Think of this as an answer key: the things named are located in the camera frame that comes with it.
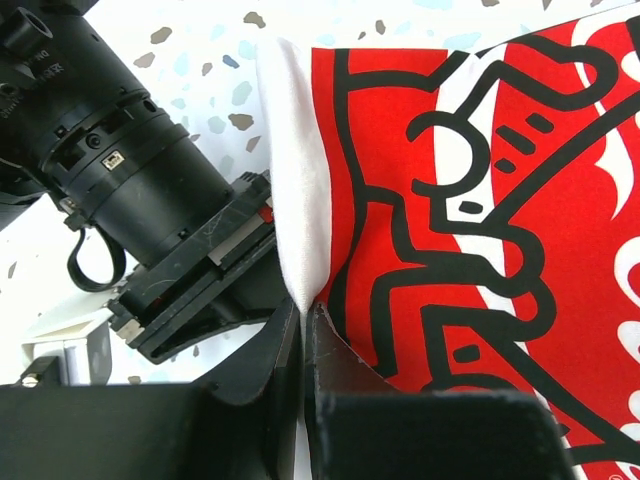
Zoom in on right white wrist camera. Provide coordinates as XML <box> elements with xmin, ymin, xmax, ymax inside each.
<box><xmin>1</xmin><ymin>292</ymin><xmax>113</xmax><ymax>386</ymax></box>

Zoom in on white t-shirt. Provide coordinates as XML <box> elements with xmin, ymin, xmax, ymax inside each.
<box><xmin>257</xmin><ymin>4</ymin><xmax>639</xmax><ymax>479</ymax></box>

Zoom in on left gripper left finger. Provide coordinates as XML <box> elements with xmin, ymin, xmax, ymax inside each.
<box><xmin>1</xmin><ymin>300</ymin><xmax>300</xmax><ymax>479</ymax></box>

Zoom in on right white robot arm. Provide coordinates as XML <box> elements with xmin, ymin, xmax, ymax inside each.
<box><xmin>1</xmin><ymin>1</ymin><xmax>286</xmax><ymax>364</ymax></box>

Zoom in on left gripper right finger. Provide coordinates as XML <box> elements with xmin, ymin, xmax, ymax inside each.
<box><xmin>305</xmin><ymin>303</ymin><xmax>574</xmax><ymax>479</ymax></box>

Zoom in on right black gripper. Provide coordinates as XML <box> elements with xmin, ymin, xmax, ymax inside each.
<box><xmin>107</xmin><ymin>172</ymin><xmax>287</xmax><ymax>365</ymax></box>

